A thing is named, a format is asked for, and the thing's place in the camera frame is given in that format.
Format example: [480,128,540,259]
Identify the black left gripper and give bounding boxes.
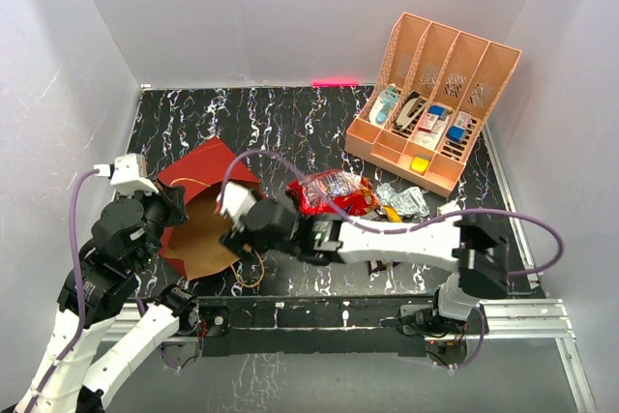
[128,174,191,269]

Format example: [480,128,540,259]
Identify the red brown paper bag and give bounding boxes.
[158,137,239,280]

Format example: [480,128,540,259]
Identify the red large candy bag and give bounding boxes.
[286,169,379,216]

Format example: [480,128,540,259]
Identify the yellow candy packet back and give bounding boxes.
[382,205,402,222]

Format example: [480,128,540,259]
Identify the silver white snack packet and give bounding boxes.
[375,183,430,218]

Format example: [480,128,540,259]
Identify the purple brown candy packet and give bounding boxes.
[368,260,399,274]

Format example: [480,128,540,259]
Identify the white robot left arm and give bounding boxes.
[8,184,200,412]

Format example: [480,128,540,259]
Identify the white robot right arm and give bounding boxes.
[219,198,508,336]

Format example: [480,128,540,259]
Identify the pink tape strip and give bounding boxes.
[311,76,360,88]

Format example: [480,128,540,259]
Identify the yellow sponge block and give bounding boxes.
[410,156,430,175]

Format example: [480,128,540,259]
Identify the blue white stapler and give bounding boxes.
[368,83,400,127]

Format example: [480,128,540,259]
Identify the black white stapler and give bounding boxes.
[392,91,427,133]

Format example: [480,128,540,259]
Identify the white cardboard box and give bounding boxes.
[436,201,461,219]

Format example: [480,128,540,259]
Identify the pink desk organizer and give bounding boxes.
[344,13,521,196]

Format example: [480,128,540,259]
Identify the red white small box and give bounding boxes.
[417,112,449,133]

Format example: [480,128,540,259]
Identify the blue eraser block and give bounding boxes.
[428,104,450,120]

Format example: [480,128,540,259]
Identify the blue small box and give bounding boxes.
[446,126,467,144]

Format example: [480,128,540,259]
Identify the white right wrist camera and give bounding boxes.
[216,181,259,231]

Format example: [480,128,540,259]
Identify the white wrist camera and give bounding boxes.
[216,181,259,231]
[93,153,159,197]

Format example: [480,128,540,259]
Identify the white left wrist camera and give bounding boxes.
[93,153,159,197]

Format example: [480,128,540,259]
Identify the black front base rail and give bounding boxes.
[159,291,489,360]

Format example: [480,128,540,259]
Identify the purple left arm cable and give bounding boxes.
[14,168,146,412]

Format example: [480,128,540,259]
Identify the aluminium frame rail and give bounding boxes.
[91,122,599,413]

